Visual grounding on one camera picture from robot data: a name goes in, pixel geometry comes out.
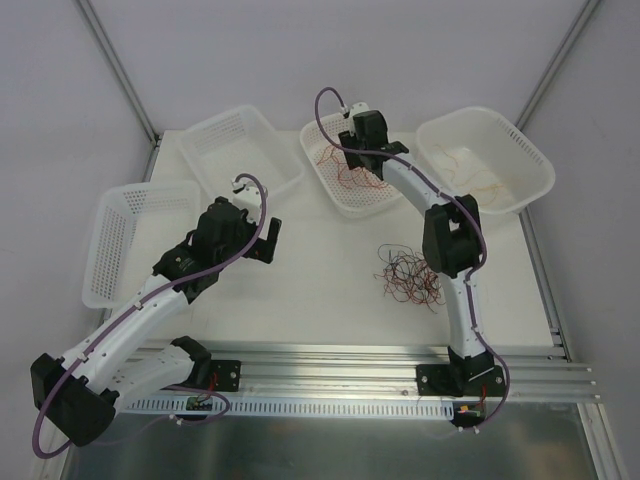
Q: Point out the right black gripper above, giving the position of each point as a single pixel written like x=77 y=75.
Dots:
x=361 y=153

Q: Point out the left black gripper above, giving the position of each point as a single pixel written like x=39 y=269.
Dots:
x=267 y=240

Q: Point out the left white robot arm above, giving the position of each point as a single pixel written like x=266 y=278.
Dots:
x=82 y=391

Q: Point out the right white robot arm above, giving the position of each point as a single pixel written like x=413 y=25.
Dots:
x=453 y=247

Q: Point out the oval white perforated basket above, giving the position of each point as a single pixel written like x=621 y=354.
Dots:
x=355 y=193

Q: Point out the large white perforated basket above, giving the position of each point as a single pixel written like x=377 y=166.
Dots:
x=135 y=225

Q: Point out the translucent white perforated basket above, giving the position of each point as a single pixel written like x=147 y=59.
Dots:
x=242 y=140

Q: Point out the solid white plastic bin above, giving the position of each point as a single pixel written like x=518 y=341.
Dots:
x=477 y=151

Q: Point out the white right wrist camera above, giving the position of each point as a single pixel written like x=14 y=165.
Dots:
x=354 y=109

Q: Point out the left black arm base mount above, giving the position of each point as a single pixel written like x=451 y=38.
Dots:
x=220 y=375

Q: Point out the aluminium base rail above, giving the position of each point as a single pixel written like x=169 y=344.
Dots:
x=364 y=371

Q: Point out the white slotted cable duct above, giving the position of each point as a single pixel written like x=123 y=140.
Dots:
x=191 y=405

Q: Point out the aluminium frame post right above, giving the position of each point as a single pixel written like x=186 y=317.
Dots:
x=572 y=36

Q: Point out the aluminium frame post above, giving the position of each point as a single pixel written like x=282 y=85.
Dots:
x=106 y=48
x=572 y=36

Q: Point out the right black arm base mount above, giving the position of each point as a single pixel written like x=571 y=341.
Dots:
x=441 y=380

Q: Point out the aluminium frame post left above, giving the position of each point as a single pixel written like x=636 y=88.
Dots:
x=106 y=48

